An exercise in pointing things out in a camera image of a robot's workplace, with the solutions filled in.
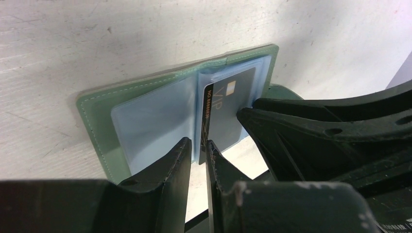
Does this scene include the black VIP card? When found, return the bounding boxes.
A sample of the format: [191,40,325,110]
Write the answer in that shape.
[198,67,257,165]

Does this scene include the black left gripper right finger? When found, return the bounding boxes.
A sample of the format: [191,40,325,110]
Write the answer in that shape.
[206,140,380,233]

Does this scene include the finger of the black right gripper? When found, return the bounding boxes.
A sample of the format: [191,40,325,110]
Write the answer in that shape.
[253,80,412,122]
[237,108,412,190]

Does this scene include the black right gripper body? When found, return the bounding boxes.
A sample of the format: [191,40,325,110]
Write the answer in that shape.
[358,173,412,233]

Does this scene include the green leather card holder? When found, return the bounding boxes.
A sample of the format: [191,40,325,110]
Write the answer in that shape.
[76,44,299,183]

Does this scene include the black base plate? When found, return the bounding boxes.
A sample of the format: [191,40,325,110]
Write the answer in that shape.
[184,209,209,233]

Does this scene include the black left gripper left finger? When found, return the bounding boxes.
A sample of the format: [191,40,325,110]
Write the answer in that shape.
[0,137,192,233]

